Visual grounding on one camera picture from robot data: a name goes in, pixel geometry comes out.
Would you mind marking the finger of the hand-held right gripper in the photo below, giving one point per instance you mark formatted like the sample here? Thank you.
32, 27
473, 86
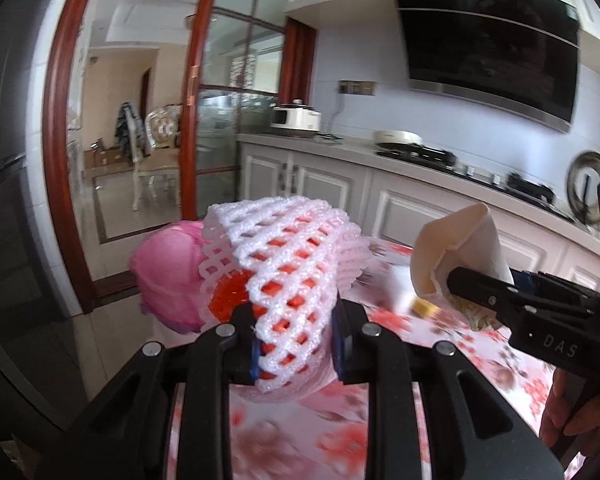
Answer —
480, 287
530, 280

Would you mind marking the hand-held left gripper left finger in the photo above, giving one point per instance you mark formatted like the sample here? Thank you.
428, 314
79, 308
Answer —
254, 360

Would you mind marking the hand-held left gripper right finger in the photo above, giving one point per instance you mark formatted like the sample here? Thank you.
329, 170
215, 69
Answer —
337, 355

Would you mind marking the white paper bag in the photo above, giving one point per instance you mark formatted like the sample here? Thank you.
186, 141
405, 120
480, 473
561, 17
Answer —
475, 240

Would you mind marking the pink plastic bag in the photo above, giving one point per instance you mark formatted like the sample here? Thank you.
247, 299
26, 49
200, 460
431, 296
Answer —
170, 275

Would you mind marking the person's right hand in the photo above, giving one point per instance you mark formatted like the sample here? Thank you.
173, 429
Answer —
555, 410

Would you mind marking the yellow sponge piece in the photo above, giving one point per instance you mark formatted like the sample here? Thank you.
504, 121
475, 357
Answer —
425, 307

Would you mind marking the pink floral tablecloth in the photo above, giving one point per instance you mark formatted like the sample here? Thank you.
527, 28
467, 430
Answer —
480, 350

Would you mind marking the black gas stove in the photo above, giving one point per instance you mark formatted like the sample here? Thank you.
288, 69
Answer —
530, 192

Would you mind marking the round metal pan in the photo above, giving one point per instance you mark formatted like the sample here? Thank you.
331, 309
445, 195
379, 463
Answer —
575, 180

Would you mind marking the white kitchen base cabinet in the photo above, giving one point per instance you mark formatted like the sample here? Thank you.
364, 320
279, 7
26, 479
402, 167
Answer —
330, 185

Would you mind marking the white frying pan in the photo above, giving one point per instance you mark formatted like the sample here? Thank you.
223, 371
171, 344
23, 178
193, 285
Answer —
395, 137

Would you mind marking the black range hood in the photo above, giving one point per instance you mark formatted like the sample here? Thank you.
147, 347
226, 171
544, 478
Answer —
480, 50

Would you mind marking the white rice cooker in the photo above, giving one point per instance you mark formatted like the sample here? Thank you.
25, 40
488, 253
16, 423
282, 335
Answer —
295, 119

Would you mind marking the white ornate chair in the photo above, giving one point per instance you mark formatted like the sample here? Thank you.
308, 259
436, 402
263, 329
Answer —
162, 130

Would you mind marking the cardboard boxes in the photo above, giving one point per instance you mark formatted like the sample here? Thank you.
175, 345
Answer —
105, 156

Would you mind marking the dark clothes on chair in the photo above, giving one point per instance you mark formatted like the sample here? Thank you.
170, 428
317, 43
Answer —
127, 127

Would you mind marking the dark refrigerator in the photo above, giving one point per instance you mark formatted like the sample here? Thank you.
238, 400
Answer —
10, 210

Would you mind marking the glass sliding door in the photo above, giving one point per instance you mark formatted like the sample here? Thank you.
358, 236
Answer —
235, 50

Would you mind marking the wall power outlet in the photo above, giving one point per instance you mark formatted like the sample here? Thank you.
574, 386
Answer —
357, 88

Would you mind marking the red-brown wooden door frame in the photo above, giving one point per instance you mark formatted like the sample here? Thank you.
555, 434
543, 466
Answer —
65, 160

